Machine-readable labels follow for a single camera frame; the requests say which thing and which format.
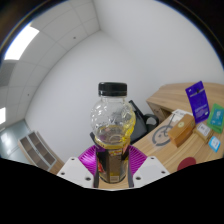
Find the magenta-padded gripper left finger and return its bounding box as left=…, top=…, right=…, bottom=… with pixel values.
left=56, top=132, right=100, bottom=189

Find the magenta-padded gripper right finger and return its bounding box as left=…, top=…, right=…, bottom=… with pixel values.
left=125, top=144, right=170, bottom=189

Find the orange-brown cardboard box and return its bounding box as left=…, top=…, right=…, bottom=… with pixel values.
left=166, top=113, right=197, bottom=148

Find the small yellow box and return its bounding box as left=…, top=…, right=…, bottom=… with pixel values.
left=193, top=122, right=215, bottom=145

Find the purple standing pouch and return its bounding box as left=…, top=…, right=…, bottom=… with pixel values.
left=185, top=80, right=211, bottom=125

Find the mesh chair with grey back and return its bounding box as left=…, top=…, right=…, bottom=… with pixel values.
left=128, top=99, right=160, bottom=143

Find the small blue packet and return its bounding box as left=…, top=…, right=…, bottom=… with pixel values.
left=208, top=135, right=222, bottom=154

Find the clear bottle with black cap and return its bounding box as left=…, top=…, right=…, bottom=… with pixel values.
left=89, top=81, right=137, bottom=185

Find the wooden side desk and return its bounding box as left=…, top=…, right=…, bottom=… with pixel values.
left=146, top=81, right=224, bottom=123

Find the rectangular ceiling light panel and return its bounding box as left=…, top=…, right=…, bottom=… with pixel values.
left=0, top=106, right=7, bottom=126
left=3, top=25, right=41, bottom=62

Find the wooden cabinet with glass doors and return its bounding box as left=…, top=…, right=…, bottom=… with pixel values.
left=17, top=130, right=66, bottom=176

